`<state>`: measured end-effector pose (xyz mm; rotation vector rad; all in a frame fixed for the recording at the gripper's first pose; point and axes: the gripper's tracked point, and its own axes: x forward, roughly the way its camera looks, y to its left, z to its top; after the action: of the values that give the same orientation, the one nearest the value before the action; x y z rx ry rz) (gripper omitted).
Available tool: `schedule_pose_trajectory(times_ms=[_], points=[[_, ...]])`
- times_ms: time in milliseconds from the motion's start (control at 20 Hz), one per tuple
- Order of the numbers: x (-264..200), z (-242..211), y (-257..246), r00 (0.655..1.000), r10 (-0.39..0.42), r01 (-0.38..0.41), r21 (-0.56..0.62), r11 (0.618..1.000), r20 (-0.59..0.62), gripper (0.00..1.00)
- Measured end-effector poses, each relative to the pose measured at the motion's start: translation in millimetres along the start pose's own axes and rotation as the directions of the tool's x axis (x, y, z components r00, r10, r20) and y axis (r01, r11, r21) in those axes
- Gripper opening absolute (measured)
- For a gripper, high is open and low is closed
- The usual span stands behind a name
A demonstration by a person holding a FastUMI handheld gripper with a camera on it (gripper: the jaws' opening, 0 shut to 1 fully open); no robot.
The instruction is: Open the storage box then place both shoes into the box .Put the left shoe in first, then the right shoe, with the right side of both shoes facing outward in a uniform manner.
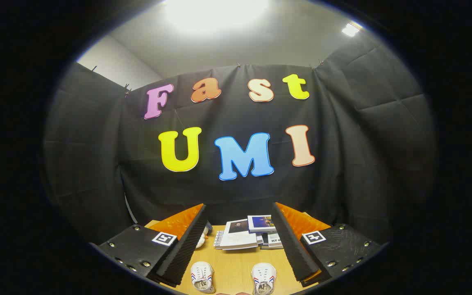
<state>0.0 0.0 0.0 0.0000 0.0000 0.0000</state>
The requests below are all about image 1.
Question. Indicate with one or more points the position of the book with pale teal cover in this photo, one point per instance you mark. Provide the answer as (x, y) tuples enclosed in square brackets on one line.
[(275, 239)]

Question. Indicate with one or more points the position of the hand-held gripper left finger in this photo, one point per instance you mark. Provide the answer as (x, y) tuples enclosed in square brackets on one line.
[(187, 252)]

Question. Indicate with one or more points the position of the white book with dark photo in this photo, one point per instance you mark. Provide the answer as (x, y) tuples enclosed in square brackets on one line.
[(238, 237)]

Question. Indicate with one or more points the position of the large ceiling light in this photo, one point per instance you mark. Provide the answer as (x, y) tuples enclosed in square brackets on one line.
[(215, 12)]

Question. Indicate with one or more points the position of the small ceiling light panel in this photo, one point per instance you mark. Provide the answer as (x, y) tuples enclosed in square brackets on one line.
[(350, 29)]

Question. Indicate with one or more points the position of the white striped canvas shoe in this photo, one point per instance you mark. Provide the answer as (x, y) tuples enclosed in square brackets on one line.
[(264, 278), (202, 276)]

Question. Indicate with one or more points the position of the white spiral notebook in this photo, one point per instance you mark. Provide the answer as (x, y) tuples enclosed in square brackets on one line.
[(218, 239)]

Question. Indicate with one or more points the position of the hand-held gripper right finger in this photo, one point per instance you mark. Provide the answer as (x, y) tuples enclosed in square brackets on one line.
[(295, 250)]

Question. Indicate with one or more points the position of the grey penguin plush toy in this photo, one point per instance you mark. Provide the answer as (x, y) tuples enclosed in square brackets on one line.
[(208, 227)]

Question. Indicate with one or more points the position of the book with blue photo cover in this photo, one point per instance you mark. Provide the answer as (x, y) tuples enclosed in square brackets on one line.
[(260, 223)]

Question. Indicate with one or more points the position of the white duck plush toy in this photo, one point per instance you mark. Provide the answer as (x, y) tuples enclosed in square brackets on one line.
[(201, 241)]

